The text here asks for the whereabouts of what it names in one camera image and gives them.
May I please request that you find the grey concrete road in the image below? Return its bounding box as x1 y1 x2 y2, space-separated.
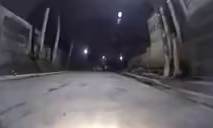
0 70 213 128

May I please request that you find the pale kerb strip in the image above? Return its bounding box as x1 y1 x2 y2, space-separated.
0 70 69 82

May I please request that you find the grey raised pavement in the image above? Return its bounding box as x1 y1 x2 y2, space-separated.
117 70 213 111

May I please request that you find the building with barred gate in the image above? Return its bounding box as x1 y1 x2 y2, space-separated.
179 0 213 78

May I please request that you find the pale rough wall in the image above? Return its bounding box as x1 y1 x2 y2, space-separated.
128 12 167 71

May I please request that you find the wire fence with concrete frame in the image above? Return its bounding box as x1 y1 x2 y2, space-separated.
0 1 66 76

